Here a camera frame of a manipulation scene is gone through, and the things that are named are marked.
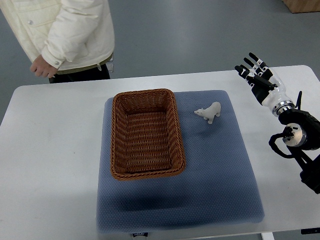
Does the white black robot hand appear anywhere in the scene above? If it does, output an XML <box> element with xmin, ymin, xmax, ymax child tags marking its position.
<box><xmin>234</xmin><ymin>52</ymin><xmax>295</xmax><ymax>117</ymax></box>

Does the bystander bare hand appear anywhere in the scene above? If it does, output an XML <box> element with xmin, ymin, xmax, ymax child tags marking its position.
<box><xmin>30</xmin><ymin>55</ymin><xmax>58</xmax><ymax>78</ymax></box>

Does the white toy bear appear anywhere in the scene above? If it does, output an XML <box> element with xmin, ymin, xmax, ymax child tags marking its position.
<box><xmin>194</xmin><ymin>101</ymin><xmax>221</xmax><ymax>125</ymax></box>

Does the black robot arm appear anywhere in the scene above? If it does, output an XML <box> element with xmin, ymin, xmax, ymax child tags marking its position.
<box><xmin>268</xmin><ymin>91</ymin><xmax>320</xmax><ymax>194</ymax></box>

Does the brown wicker basket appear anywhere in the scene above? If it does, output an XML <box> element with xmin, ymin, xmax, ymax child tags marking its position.
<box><xmin>110</xmin><ymin>88</ymin><xmax>186</xmax><ymax>181</ymax></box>

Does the person in cream jacket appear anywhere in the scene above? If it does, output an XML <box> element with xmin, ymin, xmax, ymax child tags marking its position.
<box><xmin>0</xmin><ymin>0</ymin><xmax>115</xmax><ymax>84</ymax></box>

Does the wooden box corner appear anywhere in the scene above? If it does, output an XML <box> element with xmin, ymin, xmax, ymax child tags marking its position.
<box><xmin>282</xmin><ymin>0</ymin><xmax>320</xmax><ymax>14</ymax></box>

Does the blue-grey textured mat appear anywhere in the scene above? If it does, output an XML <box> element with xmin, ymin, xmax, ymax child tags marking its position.
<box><xmin>96</xmin><ymin>89</ymin><xmax>265</xmax><ymax>234</ymax></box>

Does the white table leg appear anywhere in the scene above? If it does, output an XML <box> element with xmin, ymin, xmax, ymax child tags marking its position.
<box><xmin>261</xmin><ymin>232</ymin><xmax>275</xmax><ymax>240</ymax></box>

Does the black table control panel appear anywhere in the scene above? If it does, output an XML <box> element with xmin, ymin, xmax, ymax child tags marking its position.
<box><xmin>300</xmin><ymin>227</ymin><xmax>320</xmax><ymax>235</ymax></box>

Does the black mat label tag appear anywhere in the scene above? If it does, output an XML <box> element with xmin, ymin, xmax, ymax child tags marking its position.
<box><xmin>132</xmin><ymin>232</ymin><xmax>148</xmax><ymax>238</ymax></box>

